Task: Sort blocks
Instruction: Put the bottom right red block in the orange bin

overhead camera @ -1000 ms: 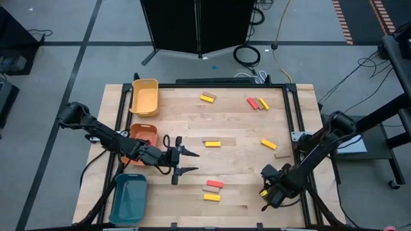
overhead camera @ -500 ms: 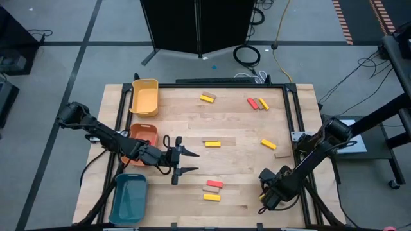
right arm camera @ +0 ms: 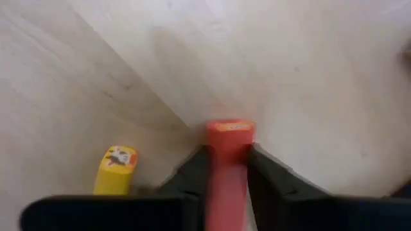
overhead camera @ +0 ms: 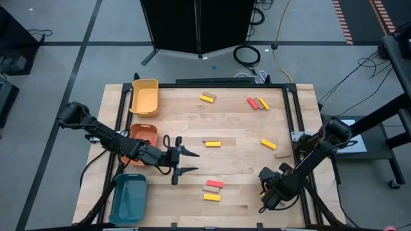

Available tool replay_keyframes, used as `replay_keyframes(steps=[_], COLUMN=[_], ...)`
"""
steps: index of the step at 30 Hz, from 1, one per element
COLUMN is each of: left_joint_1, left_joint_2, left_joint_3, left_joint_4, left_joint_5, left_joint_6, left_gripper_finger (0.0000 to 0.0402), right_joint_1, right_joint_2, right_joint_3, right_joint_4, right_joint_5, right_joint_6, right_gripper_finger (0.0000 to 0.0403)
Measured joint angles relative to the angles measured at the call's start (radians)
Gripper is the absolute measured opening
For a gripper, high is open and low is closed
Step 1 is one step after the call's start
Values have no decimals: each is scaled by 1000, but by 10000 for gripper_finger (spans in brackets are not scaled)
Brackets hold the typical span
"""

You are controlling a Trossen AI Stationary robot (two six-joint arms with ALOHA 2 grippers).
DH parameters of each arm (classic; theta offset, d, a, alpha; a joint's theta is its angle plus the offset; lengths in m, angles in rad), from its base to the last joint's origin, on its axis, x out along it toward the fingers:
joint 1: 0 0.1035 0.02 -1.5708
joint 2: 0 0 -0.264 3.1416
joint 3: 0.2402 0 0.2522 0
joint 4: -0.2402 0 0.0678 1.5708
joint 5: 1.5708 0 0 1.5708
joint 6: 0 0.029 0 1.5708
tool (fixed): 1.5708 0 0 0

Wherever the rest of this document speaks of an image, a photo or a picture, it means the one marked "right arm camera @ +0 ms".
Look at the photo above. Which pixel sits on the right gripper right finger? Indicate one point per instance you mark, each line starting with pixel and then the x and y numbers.
pixel 273 192

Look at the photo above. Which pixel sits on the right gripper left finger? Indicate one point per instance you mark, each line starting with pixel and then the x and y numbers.
pixel 192 179

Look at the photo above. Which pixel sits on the red wooden block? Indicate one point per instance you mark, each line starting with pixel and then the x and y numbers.
pixel 228 179

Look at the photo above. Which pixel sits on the yellow wooden block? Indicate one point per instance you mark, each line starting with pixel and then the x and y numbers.
pixel 114 176

